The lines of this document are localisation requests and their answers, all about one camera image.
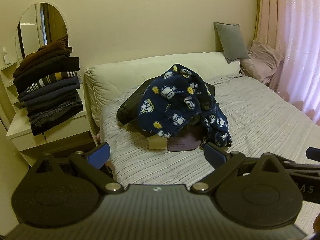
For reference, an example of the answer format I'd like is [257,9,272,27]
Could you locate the oval mirror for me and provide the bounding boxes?
[15,2,68,65]

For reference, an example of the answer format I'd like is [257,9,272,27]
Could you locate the grey pillow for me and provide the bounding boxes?
[214,22,249,64]

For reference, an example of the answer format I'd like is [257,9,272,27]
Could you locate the bed with striped sheet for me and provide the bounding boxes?
[99,74,320,188]

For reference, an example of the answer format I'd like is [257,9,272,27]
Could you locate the white vanity desk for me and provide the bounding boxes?
[0,62,97,165]

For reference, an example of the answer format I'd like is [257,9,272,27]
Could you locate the navy cartoon print fleece pants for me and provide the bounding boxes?
[137,64,233,148]

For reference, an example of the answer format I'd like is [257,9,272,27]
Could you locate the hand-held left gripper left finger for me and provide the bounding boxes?
[30,142,124,194]

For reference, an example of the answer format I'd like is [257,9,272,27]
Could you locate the pink pillow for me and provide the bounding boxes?
[240,39,284,84]

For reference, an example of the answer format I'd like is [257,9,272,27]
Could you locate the cream padded headboard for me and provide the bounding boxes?
[84,51,240,140]

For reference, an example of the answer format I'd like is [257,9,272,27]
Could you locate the dark olive jacket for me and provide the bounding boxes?
[117,77,220,130]

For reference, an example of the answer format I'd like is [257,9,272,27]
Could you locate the stack of folded dark clothes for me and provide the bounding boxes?
[13,41,84,137]

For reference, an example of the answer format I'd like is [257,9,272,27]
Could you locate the tan garment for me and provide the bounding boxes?
[126,123,167,150]

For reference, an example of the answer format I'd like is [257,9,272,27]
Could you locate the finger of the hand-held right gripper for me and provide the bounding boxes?
[279,156,320,179]
[306,147,320,160]

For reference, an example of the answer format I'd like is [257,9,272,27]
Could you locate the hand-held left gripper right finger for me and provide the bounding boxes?
[191,142,285,194]

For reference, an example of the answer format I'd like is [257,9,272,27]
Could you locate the pink curtain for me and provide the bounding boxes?
[257,0,320,125]

